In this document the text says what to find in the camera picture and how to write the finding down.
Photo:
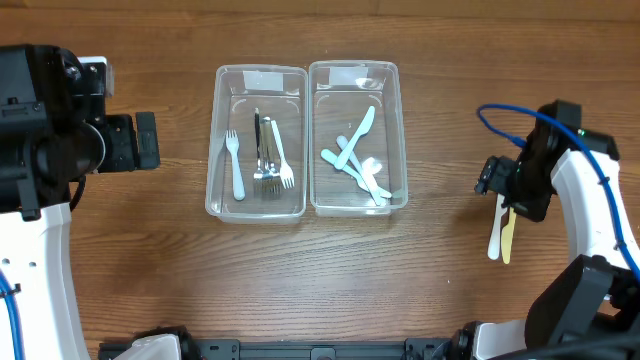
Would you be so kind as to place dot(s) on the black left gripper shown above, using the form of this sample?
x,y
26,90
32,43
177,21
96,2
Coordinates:
x,y
122,143

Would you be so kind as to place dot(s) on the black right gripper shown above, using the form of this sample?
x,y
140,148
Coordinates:
x,y
493,176

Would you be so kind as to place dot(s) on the white plastic knife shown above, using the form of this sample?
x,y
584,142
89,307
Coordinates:
x,y
494,246

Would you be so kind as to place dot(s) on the black handled metal fork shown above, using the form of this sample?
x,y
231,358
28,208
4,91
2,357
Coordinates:
x,y
259,173

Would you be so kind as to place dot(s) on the silver metal fork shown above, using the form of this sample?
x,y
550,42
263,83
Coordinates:
x,y
273,182
265,177

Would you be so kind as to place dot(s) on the small white plastic fork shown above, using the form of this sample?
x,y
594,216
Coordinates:
x,y
286,172

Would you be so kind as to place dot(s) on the light blue plastic knife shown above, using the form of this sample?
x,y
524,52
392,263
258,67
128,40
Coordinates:
x,y
364,127

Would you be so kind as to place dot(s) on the grey plastic knife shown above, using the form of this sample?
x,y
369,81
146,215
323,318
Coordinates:
x,y
369,167

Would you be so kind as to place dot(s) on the mint green plastic knife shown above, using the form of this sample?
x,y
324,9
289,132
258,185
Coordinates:
x,y
330,157

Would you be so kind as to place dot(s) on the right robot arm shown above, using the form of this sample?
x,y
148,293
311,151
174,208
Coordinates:
x,y
591,310

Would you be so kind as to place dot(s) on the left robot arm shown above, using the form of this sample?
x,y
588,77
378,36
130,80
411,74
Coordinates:
x,y
39,311

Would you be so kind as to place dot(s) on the left clear plastic container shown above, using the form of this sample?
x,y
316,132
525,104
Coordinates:
x,y
280,93

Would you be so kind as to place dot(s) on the clear plastic container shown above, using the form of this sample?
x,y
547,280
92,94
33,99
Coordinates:
x,y
357,156
280,93

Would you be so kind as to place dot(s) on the right clear plastic container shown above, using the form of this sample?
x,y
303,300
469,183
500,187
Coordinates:
x,y
357,156

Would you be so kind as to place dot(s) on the yellow plastic knife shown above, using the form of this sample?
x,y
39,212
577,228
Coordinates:
x,y
507,233

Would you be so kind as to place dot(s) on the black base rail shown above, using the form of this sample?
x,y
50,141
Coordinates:
x,y
320,349

